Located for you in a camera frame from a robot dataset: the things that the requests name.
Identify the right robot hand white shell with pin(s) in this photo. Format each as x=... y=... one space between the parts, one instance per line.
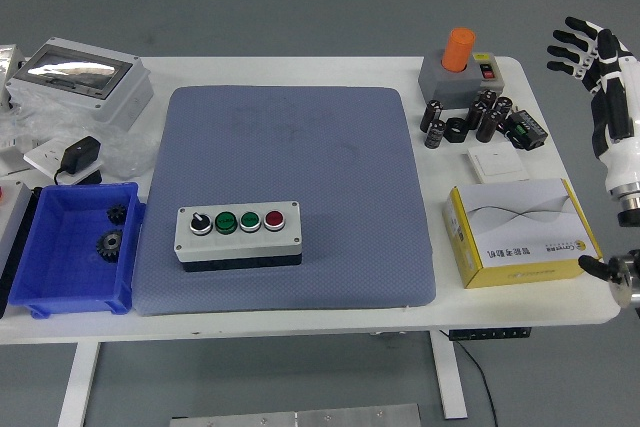
x=622 y=157

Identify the grey four-button control box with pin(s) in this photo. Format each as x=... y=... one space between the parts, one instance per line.
x=235 y=243

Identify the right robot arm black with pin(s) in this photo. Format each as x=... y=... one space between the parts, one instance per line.
x=631 y=218

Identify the grey box with red button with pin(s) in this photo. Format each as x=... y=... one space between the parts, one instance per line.
x=12 y=217

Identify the black module green terminal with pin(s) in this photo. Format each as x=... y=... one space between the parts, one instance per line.
x=527 y=128

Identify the yellow and white cardboard box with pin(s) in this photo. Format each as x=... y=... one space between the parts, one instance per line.
x=525 y=227

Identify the black cylindrical capacitor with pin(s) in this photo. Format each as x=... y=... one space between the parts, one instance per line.
x=488 y=98
x=435 y=134
x=488 y=126
x=476 y=114
x=431 y=116
x=503 y=108

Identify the grey base block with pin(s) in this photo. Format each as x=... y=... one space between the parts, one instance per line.
x=445 y=84

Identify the orange cylinder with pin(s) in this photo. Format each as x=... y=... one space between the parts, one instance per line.
x=457 y=49

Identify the black table height controller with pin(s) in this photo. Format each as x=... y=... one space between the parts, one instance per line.
x=490 y=334

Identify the white table leg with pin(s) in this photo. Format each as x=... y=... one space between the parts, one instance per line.
x=450 y=382
x=77 y=387

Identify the grey-blue table mat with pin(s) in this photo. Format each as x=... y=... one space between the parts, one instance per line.
x=280 y=147

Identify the silver metal plate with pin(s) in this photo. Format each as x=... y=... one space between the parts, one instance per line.
x=300 y=418

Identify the clear plastic bag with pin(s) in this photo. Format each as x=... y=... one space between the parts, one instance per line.
x=125 y=152

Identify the small black bevel gear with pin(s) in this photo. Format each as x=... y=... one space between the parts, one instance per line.
x=117 y=214

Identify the large black bevel gear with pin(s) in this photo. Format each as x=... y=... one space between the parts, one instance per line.
x=110 y=245

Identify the black power adapter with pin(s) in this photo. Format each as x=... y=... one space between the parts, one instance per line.
x=80 y=153

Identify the blue plastic bin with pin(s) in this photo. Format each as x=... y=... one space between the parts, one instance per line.
x=55 y=267

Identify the white socket plate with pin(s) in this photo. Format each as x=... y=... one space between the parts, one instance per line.
x=42 y=154

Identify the white wall switch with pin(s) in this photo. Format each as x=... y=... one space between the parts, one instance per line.
x=497 y=163

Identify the grey switch box yellow label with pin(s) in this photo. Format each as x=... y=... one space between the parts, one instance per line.
x=492 y=79

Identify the grey enclosure with clear window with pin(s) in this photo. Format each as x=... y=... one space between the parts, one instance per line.
x=125 y=102

